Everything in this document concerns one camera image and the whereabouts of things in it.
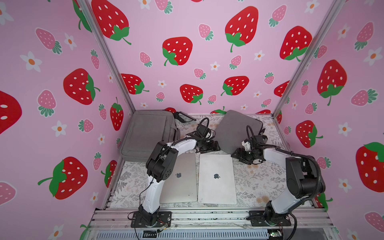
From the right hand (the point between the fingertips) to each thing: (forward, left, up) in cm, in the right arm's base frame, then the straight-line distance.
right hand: (234, 157), depth 94 cm
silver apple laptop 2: (-17, +11, -3) cm, 20 cm away
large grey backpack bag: (+17, +61, +5) cm, 64 cm away
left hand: (+3, +11, +2) cm, 12 cm away
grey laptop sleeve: (+22, 0, +1) cm, 22 cm away
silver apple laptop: (-19, +32, -5) cm, 37 cm away
